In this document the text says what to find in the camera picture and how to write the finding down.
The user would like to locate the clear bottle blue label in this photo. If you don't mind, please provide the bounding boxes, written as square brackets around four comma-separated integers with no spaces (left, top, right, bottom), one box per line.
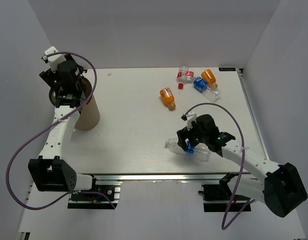
[165,138,210,162]

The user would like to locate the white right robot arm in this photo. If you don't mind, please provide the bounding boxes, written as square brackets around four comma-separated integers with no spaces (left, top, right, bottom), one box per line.
[177,112,308,218]

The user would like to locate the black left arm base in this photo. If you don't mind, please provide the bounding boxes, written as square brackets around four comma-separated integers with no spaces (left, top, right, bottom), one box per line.
[67,176,121,210]

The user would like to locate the brown cardboard cylinder bin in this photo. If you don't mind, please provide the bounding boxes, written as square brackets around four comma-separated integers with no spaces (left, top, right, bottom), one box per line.
[49,76,100,131]

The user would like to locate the aluminium table front rail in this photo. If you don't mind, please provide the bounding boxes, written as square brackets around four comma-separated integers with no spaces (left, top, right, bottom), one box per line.
[76,172,254,182]

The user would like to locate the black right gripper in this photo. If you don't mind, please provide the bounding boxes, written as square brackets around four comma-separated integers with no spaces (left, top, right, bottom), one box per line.
[177,121,208,151]

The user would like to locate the orange juice bottle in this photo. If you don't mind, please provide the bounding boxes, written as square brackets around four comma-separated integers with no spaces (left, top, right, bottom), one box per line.
[201,69,218,88]
[160,87,176,110]

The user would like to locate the blue sticker right corner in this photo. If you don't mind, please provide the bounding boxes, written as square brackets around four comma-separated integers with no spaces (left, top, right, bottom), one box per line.
[218,67,236,72]

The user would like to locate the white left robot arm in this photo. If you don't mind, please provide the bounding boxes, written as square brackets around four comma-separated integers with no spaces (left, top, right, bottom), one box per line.
[28,48,100,200]

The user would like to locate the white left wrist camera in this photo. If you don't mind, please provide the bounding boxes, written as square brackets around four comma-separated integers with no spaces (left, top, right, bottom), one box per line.
[42,46,66,73]

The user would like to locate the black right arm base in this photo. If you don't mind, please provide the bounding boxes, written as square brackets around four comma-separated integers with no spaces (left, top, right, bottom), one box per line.
[198,172,249,213]

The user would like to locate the blue label bottle far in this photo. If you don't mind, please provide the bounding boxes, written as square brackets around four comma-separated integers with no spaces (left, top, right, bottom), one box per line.
[193,77,220,103]

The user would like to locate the crushed red label bottle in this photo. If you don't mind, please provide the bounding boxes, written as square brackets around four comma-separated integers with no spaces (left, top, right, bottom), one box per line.
[176,65,194,83]

